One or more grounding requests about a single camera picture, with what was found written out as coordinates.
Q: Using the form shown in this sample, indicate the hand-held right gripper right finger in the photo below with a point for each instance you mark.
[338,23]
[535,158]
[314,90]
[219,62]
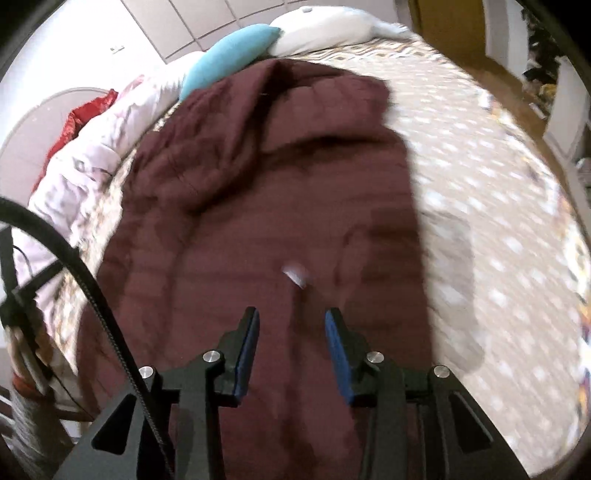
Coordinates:
[339,357]

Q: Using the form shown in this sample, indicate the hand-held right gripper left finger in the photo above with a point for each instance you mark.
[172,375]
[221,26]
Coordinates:
[244,360]

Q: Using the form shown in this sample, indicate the maroon puffer jacket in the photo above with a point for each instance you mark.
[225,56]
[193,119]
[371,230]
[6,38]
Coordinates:
[277,207]

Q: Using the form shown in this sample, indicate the pile of dark clothes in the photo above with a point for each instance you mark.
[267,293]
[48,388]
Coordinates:
[542,50]

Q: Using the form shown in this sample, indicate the patterned bed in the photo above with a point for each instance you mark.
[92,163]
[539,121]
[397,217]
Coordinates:
[485,207]

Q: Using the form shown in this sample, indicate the black metal stand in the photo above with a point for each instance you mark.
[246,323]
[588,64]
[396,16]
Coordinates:
[18,295]

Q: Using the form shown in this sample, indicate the pink fleece blanket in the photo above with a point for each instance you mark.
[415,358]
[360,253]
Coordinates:
[78,175]

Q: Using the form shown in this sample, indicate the red cloth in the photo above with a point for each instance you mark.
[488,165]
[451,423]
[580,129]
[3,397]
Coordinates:
[83,115]

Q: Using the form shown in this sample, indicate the teal pillow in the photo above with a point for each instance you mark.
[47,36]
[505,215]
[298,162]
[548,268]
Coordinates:
[226,50]

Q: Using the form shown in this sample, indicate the arched pale headboard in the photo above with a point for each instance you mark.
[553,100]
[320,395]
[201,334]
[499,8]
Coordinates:
[32,134]

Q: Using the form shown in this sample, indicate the white plush pillow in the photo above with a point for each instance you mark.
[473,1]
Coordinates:
[323,27]

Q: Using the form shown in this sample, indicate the pale shelf unit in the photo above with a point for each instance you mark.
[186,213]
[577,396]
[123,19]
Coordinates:
[568,115]

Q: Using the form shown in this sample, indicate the glossy pale wardrobe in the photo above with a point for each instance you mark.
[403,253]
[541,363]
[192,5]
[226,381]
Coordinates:
[194,23]

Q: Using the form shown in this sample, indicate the wooden door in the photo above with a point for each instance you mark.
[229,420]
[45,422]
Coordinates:
[448,27]

